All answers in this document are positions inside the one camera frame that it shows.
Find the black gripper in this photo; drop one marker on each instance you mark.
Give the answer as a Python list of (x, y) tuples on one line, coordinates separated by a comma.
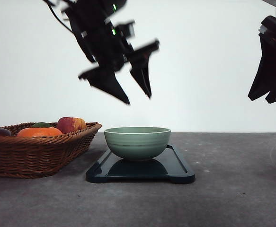
[(265, 79), (106, 47)]

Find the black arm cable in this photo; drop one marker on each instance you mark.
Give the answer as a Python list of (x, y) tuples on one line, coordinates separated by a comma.
[(56, 15)]

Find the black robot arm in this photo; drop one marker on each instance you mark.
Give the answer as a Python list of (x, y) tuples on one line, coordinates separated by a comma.
[(265, 78)]

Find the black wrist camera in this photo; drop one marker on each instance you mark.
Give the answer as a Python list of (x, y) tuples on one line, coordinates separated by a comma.
[(126, 30)]

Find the orange tangerine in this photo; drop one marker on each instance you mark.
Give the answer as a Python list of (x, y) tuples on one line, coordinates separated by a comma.
[(38, 132)]

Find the light green ceramic bowl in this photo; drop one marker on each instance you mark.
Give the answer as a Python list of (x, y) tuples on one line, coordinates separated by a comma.
[(137, 142)]

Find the dark teal rectangular tray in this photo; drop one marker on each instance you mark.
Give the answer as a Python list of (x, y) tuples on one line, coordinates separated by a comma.
[(169, 164)]

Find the red yellow apple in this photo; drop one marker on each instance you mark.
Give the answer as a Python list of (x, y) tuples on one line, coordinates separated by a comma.
[(70, 124)]

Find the dark green fruit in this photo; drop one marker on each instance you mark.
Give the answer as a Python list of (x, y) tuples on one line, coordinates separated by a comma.
[(41, 124)]

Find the brown wicker basket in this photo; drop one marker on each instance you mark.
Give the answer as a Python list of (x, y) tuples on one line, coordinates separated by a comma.
[(34, 157)]

